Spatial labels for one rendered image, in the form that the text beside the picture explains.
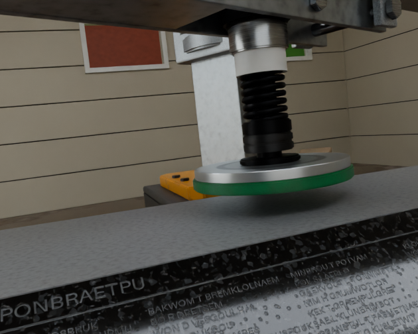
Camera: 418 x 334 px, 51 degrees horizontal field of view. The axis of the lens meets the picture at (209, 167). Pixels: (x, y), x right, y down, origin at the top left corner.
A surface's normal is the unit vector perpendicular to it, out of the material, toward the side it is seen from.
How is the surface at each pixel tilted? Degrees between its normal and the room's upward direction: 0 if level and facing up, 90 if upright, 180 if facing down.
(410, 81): 90
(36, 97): 90
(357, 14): 90
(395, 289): 45
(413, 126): 90
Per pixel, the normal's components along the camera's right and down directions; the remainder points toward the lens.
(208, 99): -0.68, 0.14
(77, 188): 0.35, 0.05
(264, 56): 0.02, 0.09
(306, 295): 0.18, -0.67
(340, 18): 0.65, 0.00
